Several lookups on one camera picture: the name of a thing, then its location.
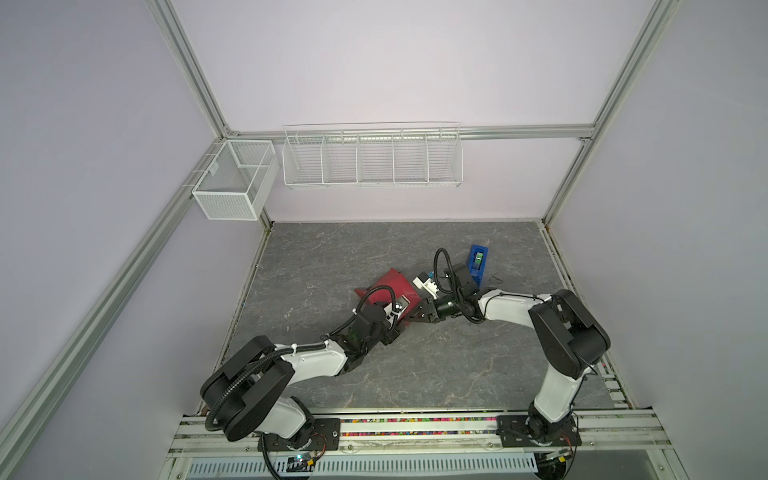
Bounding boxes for dark red wrapping paper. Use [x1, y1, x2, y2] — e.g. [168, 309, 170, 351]
[354, 268, 422, 322]

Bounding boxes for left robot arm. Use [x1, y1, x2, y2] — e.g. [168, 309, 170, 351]
[200, 285, 410, 449]

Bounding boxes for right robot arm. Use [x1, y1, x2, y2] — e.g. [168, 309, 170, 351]
[411, 262, 611, 446]

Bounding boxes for blue tape dispenser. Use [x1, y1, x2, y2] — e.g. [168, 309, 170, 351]
[467, 244, 488, 286]

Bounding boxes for small white mesh basket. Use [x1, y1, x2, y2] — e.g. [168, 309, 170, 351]
[192, 140, 279, 221]

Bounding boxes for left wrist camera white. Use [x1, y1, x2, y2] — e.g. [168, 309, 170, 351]
[384, 296, 410, 330]

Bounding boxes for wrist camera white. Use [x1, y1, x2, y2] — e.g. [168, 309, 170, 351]
[413, 272, 440, 299]
[384, 296, 410, 330]

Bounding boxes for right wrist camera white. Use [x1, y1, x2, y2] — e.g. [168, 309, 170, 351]
[413, 272, 440, 299]

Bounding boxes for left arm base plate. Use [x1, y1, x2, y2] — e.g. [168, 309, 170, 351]
[258, 417, 341, 452]

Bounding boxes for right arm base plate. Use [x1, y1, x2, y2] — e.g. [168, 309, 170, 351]
[496, 415, 582, 448]

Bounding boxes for long white wire basket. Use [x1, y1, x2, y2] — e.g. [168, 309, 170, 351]
[282, 122, 464, 188]

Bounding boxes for aluminium front rail frame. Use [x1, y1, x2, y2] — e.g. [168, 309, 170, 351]
[160, 410, 688, 479]

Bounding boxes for white slotted cable duct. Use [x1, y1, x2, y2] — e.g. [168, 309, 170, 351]
[186, 452, 538, 479]

